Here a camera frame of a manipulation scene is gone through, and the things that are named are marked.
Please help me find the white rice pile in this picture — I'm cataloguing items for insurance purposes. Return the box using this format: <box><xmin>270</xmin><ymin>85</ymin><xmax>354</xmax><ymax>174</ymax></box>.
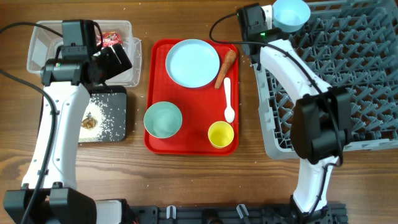
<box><xmin>79</xmin><ymin>93</ymin><xmax>127</xmax><ymax>143</ymax></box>

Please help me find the brown food scrap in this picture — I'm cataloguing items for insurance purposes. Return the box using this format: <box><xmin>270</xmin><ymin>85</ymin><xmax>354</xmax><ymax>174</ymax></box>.
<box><xmin>81</xmin><ymin>117</ymin><xmax>97</xmax><ymax>129</ymax></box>

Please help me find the green bowl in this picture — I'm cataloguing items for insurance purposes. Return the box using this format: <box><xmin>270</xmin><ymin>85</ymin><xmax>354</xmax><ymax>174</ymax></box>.
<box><xmin>144</xmin><ymin>101</ymin><xmax>183</xmax><ymax>139</ymax></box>

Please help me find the yellow cup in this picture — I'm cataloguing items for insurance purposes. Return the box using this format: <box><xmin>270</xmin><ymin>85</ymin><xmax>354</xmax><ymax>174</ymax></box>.
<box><xmin>208</xmin><ymin>121</ymin><xmax>234</xmax><ymax>149</ymax></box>

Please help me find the light blue bowl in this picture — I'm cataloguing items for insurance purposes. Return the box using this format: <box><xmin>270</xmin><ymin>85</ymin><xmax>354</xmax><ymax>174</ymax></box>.
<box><xmin>272</xmin><ymin>0</ymin><xmax>311</xmax><ymax>33</ymax></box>

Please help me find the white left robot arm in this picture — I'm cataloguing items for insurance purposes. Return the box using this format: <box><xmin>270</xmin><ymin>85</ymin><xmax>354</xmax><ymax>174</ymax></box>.
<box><xmin>3</xmin><ymin>20</ymin><xmax>137</xmax><ymax>223</ymax></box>

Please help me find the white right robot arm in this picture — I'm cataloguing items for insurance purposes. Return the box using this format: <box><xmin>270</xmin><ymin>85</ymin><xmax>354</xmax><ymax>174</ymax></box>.
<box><xmin>236</xmin><ymin>1</ymin><xmax>352</xmax><ymax>223</ymax></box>

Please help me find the black food waste tray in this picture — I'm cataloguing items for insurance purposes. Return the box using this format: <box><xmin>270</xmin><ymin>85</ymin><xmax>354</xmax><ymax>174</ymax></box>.
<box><xmin>44</xmin><ymin>82</ymin><xmax>127</xmax><ymax>146</ymax></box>

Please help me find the clear plastic waste bin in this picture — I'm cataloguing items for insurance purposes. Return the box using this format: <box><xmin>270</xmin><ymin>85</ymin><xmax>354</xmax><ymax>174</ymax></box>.
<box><xmin>26</xmin><ymin>20</ymin><xmax>142</xmax><ymax>87</ymax></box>

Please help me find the grey dishwasher rack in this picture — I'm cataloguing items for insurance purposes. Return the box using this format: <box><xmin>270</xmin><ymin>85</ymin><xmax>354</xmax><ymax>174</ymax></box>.
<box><xmin>250</xmin><ymin>0</ymin><xmax>398</xmax><ymax>161</ymax></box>

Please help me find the red snack wrapper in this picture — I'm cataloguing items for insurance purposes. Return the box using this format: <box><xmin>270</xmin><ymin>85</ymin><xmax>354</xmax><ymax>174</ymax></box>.
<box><xmin>96</xmin><ymin>31</ymin><xmax>123</xmax><ymax>47</ymax></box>

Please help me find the large light blue plate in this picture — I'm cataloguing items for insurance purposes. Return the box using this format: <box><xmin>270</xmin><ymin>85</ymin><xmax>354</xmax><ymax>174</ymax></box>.
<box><xmin>165</xmin><ymin>39</ymin><xmax>221</xmax><ymax>88</ymax></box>

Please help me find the red serving tray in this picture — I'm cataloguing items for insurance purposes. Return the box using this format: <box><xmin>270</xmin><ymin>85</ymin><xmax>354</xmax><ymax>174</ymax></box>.
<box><xmin>144</xmin><ymin>39</ymin><xmax>239</xmax><ymax>156</ymax></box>

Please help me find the orange carrot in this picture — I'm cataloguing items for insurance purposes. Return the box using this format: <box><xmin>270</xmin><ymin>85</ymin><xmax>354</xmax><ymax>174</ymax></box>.
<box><xmin>215</xmin><ymin>50</ymin><xmax>237</xmax><ymax>89</ymax></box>

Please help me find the white plastic spoon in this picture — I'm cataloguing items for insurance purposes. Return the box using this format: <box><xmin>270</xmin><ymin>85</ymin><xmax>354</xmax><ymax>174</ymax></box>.
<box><xmin>223</xmin><ymin>77</ymin><xmax>235</xmax><ymax>123</ymax></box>

